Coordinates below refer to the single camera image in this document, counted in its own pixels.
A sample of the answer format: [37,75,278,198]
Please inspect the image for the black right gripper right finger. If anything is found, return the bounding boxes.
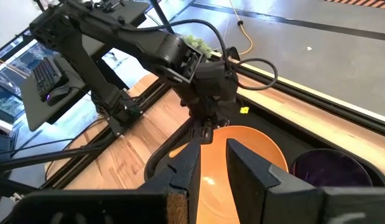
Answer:
[226,138,324,224]

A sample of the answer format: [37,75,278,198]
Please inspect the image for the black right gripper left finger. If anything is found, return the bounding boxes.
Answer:
[138,139,202,224]

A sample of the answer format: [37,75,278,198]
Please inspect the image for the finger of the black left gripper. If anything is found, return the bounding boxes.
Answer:
[187,119,215,146]

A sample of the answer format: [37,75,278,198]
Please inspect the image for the orange plate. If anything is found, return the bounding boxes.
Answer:
[169,125,289,224]

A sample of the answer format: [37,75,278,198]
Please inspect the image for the purple faceted cup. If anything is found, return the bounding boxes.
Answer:
[289,148,374,188]

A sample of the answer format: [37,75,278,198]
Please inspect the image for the black plastic tray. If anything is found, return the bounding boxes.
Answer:
[144,96,385,224]

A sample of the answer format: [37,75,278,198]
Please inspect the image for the grey keyboard tray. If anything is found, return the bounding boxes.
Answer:
[19,55,87,132]

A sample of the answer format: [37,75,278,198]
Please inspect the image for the green potted plant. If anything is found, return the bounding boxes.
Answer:
[182,33,213,58]

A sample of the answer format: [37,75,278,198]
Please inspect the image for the black computer mouse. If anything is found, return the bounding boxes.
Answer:
[45,85,72,106]

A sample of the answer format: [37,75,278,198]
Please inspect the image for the black keyboard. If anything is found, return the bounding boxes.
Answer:
[32,57,63,101]

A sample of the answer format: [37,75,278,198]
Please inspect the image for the black hazard-striped floor mat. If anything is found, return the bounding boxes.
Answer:
[322,0,385,9]

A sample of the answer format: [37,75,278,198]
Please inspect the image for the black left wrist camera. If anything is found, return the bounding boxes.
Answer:
[195,60,239,103]

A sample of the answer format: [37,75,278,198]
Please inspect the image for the yellow floor cable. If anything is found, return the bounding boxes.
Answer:
[229,0,254,56]

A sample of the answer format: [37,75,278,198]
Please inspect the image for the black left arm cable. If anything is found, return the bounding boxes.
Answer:
[119,18,279,91]

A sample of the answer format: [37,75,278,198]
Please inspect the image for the black aluminium table frame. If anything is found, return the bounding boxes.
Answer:
[0,60,385,206]

